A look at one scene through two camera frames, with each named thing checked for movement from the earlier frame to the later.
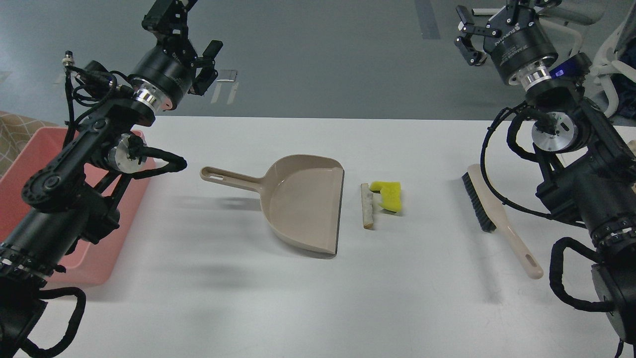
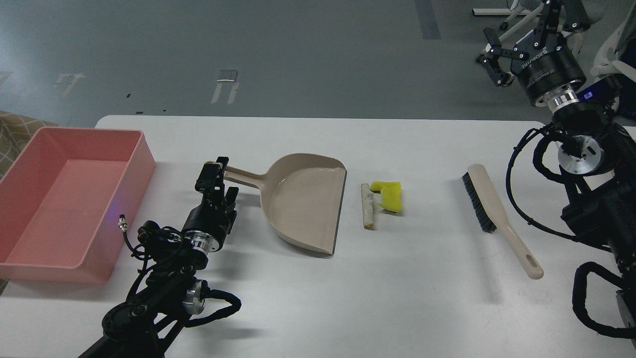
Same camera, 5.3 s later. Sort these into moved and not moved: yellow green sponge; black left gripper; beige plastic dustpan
Moved: black left gripper
Not moved: yellow green sponge; beige plastic dustpan
